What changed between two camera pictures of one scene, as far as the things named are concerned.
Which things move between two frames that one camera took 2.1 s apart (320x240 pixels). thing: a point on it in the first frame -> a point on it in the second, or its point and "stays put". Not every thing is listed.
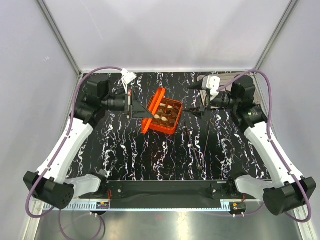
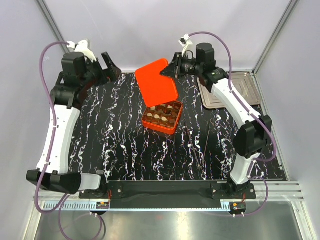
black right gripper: (197, 111) -> (174, 69)
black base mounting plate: (220, 189) stays put
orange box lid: (152, 107) -> (156, 88)
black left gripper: (134, 108) -> (113, 72)
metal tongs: (199, 165) stays put
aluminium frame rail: (43, 6) stays put
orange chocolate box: (166, 117) stays put
